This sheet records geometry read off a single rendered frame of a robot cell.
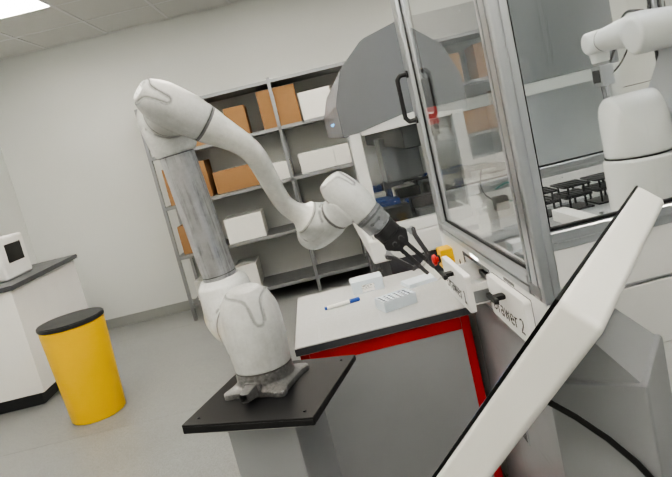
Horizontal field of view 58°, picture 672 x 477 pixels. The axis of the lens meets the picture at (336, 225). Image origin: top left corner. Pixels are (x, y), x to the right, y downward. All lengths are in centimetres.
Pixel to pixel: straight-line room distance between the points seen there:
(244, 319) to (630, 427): 100
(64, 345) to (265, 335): 261
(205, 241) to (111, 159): 464
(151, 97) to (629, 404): 123
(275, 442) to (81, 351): 256
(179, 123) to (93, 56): 486
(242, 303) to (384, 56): 137
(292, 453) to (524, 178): 90
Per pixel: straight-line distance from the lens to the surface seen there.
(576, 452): 89
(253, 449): 170
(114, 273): 649
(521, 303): 144
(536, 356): 63
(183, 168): 173
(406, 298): 211
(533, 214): 130
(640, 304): 144
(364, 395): 205
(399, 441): 214
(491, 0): 128
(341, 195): 171
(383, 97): 258
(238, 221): 564
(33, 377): 490
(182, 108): 158
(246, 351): 160
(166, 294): 640
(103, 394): 419
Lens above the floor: 139
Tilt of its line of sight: 9 degrees down
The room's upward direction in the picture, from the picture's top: 14 degrees counter-clockwise
